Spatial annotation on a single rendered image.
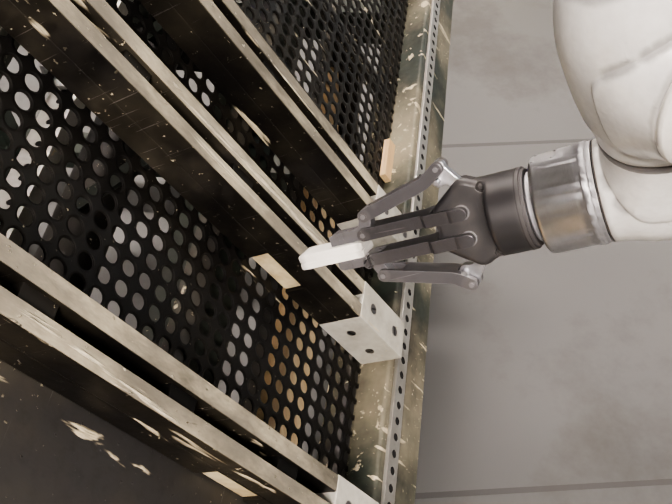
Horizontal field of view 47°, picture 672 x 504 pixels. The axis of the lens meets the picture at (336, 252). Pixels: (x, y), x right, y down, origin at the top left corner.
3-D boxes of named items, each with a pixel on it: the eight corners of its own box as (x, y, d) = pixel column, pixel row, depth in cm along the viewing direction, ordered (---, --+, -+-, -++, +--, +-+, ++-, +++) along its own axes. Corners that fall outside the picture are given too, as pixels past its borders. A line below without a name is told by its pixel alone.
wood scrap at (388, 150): (385, 183, 143) (390, 181, 142) (379, 175, 141) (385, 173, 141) (389, 147, 148) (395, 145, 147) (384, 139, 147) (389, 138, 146)
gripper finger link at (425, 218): (468, 222, 70) (464, 207, 69) (356, 245, 74) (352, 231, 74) (477, 209, 73) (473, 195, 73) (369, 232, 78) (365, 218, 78)
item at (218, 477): (242, 497, 90) (262, 496, 88) (198, 472, 85) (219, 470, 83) (247, 472, 92) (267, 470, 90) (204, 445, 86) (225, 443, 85)
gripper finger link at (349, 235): (377, 237, 75) (367, 208, 74) (331, 247, 77) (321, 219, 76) (382, 232, 76) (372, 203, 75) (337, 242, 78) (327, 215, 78)
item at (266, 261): (285, 289, 107) (303, 285, 105) (250, 257, 101) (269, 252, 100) (288, 271, 108) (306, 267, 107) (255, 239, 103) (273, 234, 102)
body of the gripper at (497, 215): (554, 236, 73) (461, 255, 77) (530, 150, 71) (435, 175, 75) (544, 264, 67) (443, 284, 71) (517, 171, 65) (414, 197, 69)
